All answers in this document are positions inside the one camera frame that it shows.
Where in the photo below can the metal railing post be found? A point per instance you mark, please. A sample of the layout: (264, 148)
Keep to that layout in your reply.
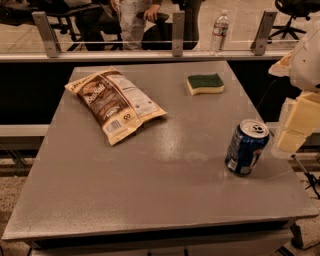
(47, 34)
(258, 46)
(177, 33)

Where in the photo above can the black office chair right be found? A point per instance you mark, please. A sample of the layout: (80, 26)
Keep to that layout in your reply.
(295, 9)

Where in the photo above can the black office chair left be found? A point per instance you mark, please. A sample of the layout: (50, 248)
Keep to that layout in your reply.
(73, 24)

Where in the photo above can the clear water bottle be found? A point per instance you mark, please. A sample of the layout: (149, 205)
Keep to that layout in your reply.
(219, 32)

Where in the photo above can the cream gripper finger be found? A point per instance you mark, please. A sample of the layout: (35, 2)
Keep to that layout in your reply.
(299, 118)

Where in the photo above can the green yellow sponge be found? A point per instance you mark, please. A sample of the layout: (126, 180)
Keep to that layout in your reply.
(203, 84)

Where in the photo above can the black office chair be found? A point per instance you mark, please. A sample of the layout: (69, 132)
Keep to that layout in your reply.
(295, 9)
(73, 24)

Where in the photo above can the black tripod stand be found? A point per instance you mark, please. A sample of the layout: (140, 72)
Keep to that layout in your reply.
(313, 181)

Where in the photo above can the seated person in background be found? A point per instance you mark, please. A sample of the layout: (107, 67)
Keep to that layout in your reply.
(133, 15)

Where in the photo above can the left metal railing post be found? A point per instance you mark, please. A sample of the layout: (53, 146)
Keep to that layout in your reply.
(47, 34)

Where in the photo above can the middle metal railing post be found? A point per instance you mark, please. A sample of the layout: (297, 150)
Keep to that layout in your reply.
(177, 33)

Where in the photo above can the brown chip bag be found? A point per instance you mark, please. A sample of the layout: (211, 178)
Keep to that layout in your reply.
(116, 103)

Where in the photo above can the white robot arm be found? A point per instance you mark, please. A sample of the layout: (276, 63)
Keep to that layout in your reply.
(301, 65)

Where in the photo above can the right metal railing post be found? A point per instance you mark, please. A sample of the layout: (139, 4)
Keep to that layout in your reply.
(258, 46)

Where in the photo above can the blue pepsi can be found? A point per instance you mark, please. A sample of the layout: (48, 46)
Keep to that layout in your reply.
(248, 141)

